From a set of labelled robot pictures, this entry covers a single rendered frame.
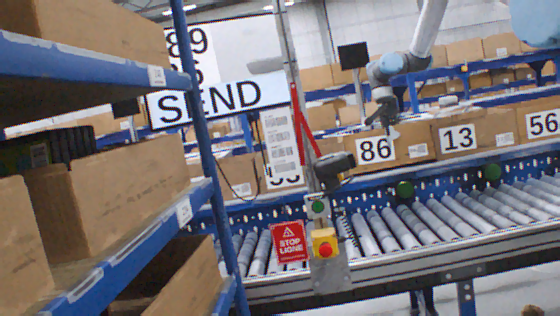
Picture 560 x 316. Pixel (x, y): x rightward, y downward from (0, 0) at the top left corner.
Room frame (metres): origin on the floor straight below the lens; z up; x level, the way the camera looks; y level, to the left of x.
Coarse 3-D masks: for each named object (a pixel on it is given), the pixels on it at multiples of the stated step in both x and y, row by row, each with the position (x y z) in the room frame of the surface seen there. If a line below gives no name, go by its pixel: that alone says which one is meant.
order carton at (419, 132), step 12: (360, 132) 2.09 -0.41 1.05; (372, 132) 1.80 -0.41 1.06; (384, 132) 1.79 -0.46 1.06; (408, 132) 1.79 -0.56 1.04; (420, 132) 1.78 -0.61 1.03; (348, 144) 1.81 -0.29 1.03; (396, 144) 1.79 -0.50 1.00; (408, 144) 1.78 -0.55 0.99; (432, 144) 1.77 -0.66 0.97; (396, 156) 1.78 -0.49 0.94; (408, 156) 1.78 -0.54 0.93; (420, 156) 1.77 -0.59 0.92; (432, 156) 1.77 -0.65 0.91; (360, 168) 1.79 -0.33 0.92; (372, 168) 1.79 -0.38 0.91
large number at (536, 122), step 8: (536, 112) 1.73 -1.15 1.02; (544, 112) 1.73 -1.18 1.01; (552, 112) 1.73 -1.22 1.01; (528, 120) 1.73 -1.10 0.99; (536, 120) 1.73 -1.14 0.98; (544, 120) 1.73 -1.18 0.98; (552, 120) 1.73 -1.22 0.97; (528, 128) 1.73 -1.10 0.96; (536, 128) 1.73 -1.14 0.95; (544, 128) 1.73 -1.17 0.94; (552, 128) 1.73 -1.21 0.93; (528, 136) 1.73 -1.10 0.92; (536, 136) 1.73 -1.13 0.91
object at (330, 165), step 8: (344, 152) 1.16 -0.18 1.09; (320, 160) 1.16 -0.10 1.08; (328, 160) 1.15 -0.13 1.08; (336, 160) 1.15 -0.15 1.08; (344, 160) 1.14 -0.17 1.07; (352, 160) 1.14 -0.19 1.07; (320, 168) 1.15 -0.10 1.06; (328, 168) 1.15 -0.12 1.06; (336, 168) 1.14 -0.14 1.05; (344, 168) 1.14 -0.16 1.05; (352, 168) 1.15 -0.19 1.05; (320, 176) 1.15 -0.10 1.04; (328, 176) 1.15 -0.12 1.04; (336, 176) 1.16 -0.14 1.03; (328, 184) 1.16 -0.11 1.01; (336, 184) 1.16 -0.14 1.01; (328, 192) 1.16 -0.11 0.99
